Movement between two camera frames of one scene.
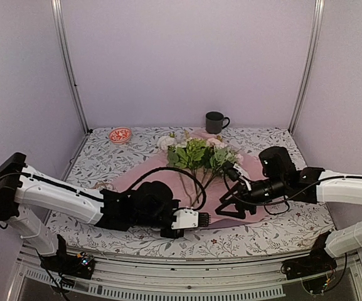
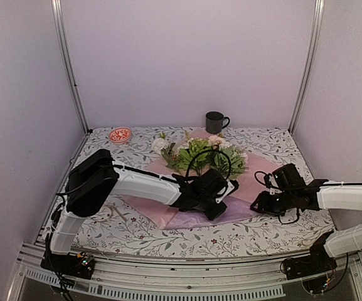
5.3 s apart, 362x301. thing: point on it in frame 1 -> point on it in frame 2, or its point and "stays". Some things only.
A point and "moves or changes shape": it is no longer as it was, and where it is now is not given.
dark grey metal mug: [214, 122] stays
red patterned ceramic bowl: [120, 135] stays
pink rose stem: [216, 142] moves or changes shape
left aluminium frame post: [58, 14] stays
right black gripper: [243, 197] -> [264, 205]
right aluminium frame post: [318, 22] stays
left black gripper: [179, 234] -> [219, 212]
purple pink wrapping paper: [202, 188] moves or changes shape
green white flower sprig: [194, 154] moves or changes shape
